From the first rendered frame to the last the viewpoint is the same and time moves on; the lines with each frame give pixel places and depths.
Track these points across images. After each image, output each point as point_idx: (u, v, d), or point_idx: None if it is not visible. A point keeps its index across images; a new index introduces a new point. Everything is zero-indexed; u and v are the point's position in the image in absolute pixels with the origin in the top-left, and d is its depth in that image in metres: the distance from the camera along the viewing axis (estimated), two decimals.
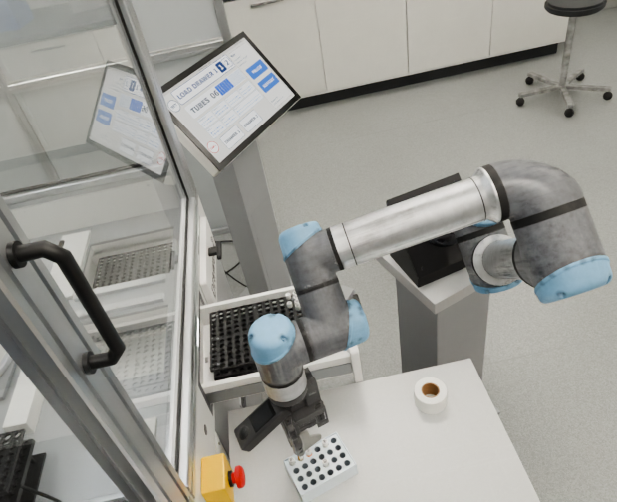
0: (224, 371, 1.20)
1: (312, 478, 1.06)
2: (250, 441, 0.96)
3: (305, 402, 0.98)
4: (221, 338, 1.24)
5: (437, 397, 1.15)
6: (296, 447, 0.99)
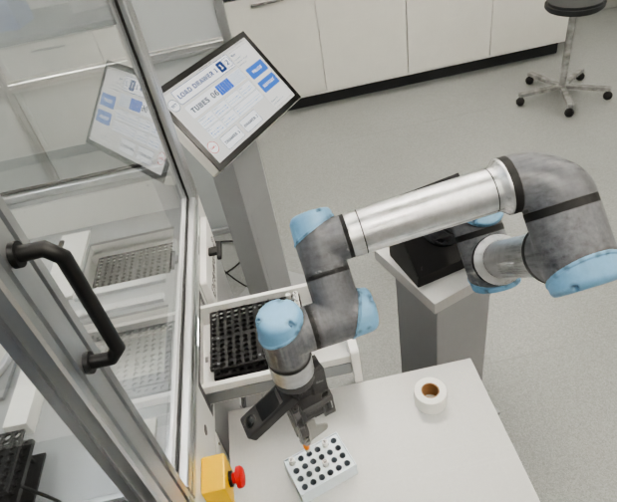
0: (224, 371, 1.20)
1: (312, 478, 1.06)
2: (257, 429, 0.95)
3: (312, 390, 0.97)
4: (221, 338, 1.24)
5: (437, 397, 1.15)
6: (303, 436, 0.98)
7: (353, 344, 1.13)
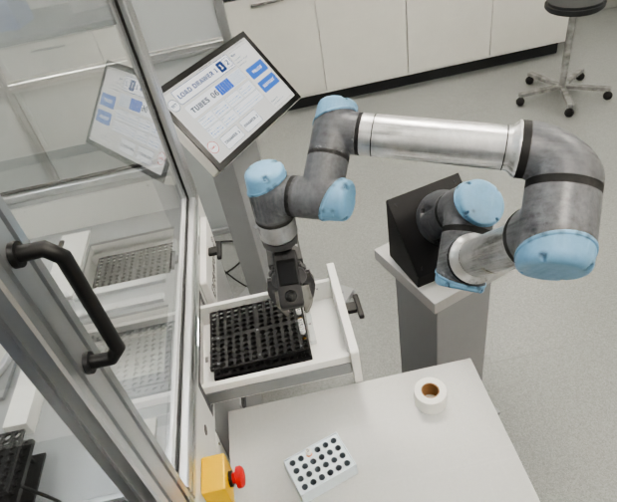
0: (224, 371, 1.20)
1: (312, 478, 1.06)
2: (302, 292, 1.02)
3: None
4: (221, 338, 1.24)
5: (437, 397, 1.15)
6: (314, 280, 1.11)
7: (353, 344, 1.13)
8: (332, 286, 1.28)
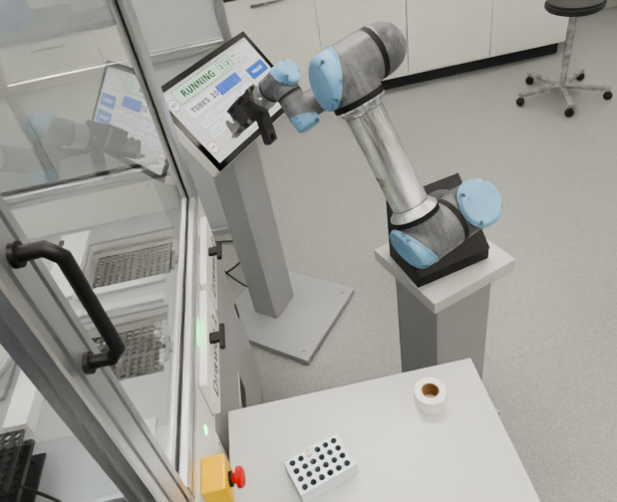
0: None
1: (312, 478, 1.06)
2: (275, 131, 1.68)
3: None
4: None
5: (437, 397, 1.15)
6: None
7: (203, 376, 1.13)
8: (199, 315, 1.27)
